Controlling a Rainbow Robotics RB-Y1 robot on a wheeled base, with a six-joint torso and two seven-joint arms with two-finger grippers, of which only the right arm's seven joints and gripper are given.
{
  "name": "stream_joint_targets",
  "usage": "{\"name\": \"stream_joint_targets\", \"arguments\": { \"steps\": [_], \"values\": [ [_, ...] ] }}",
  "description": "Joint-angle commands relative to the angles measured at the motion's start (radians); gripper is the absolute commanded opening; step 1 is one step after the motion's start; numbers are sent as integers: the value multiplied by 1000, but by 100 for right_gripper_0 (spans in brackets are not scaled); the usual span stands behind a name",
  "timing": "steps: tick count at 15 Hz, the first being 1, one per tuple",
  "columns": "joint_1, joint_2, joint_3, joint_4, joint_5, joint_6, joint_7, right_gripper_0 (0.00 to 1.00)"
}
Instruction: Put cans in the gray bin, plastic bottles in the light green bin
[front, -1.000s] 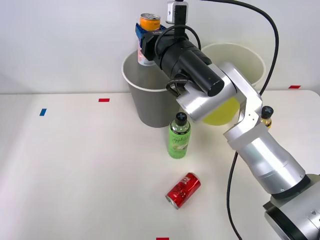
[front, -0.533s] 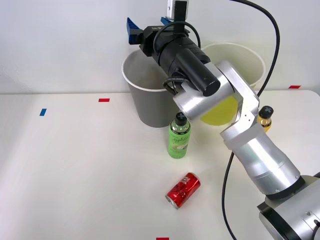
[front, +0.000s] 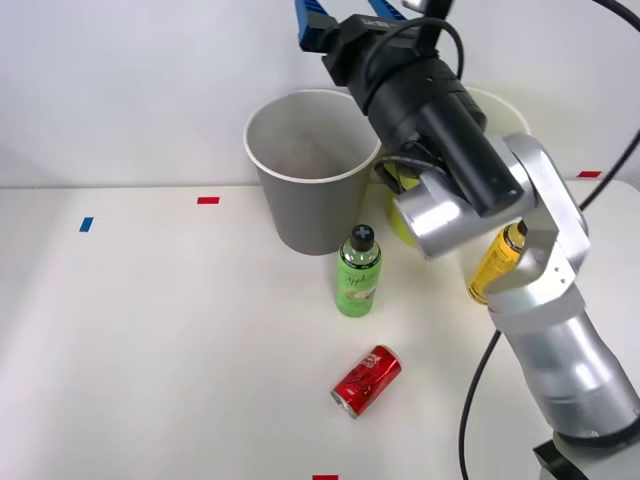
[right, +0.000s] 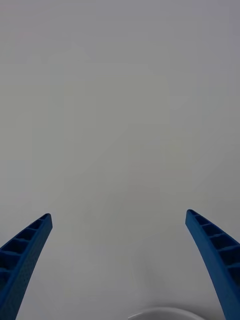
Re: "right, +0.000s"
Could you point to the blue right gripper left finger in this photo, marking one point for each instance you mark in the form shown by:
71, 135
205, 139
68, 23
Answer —
22, 260

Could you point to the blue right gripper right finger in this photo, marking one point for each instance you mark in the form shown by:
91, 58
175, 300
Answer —
220, 255

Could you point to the yellow-green plastic waste bin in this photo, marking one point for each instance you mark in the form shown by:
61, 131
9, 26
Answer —
165, 310

